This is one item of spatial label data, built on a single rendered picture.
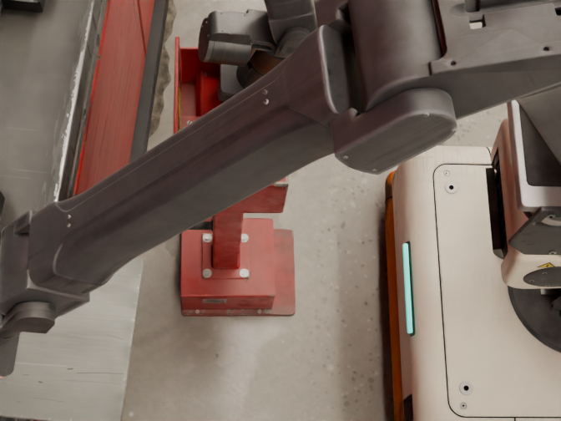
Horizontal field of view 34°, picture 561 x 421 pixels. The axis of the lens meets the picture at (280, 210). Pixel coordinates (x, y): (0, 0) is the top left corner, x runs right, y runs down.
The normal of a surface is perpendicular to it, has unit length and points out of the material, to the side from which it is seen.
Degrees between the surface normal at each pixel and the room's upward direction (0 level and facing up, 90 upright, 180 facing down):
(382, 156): 84
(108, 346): 0
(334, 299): 0
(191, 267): 0
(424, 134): 84
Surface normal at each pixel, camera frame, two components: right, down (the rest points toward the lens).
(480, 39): -0.14, -0.42
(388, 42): -0.45, -0.35
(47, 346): 0.07, -0.34
